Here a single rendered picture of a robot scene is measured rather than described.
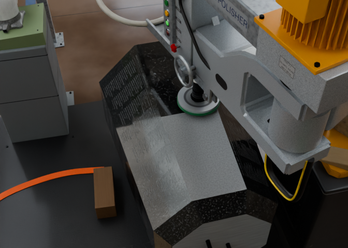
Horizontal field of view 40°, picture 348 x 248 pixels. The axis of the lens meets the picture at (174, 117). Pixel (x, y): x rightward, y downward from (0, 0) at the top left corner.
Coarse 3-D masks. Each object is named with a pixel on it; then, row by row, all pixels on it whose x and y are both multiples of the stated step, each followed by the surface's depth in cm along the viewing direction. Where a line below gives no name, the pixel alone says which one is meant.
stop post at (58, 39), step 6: (36, 0) 376; (42, 0) 377; (48, 6) 386; (48, 12) 386; (48, 18) 390; (54, 30) 408; (54, 36) 404; (60, 36) 415; (54, 42) 408; (60, 42) 409
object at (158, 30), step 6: (150, 24) 245; (162, 24) 252; (150, 30) 248; (156, 30) 241; (162, 30) 248; (156, 36) 243; (162, 36) 237; (162, 42) 239; (168, 42) 233; (168, 48) 234; (198, 78) 214; (198, 84) 217; (204, 96) 207; (216, 102) 208
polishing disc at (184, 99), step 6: (180, 90) 241; (186, 90) 241; (180, 96) 238; (186, 96) 238; (180, 102) 235; (186, 102) 235; (192, 102) 235; (204, 102) 235; (186, 108) 232; (192, 108) 232; (198, 108) 232; (204, 108) 232; (210, 108) 232
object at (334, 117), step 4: (344, 104) 163; (332, 108) 161; (336, 108) 161; (340, 108) 162; (344, 108) 166; (332, 112) 163; (336, 112) 162; (340, 112) 165; (344, 112) 169; (332, 116) 164; (336, 116) 164; (340, 116) 168; (344, 116) 172; (328, 120) 166; (332, 120) 165; (336, 120) 167; (340, 120) 171; (328, 124) 167; (332, 124) 167; (336, 124) 170; (328, 128) 168
